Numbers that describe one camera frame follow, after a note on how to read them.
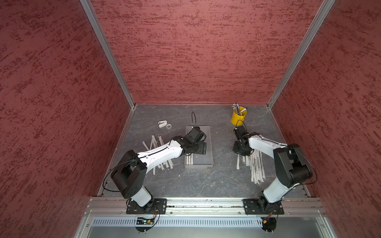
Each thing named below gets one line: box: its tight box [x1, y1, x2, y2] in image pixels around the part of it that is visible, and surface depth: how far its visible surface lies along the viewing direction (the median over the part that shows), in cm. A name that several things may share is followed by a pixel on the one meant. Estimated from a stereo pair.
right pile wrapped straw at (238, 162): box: [236, 153, 240, 170], surface depth 91 cm
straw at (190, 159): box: [188, 152, 194, 165], surface depth 91 cm
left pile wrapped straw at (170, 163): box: [164, 159, 174, 170], surface depth 91 cm
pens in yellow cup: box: [231, 101, 248, 116], surface depth 99 cm
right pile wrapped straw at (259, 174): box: [253, 148, 266, 185], surface depth 87 cm
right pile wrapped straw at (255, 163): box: [248, 148, 262, 185], surface depth 89 cm
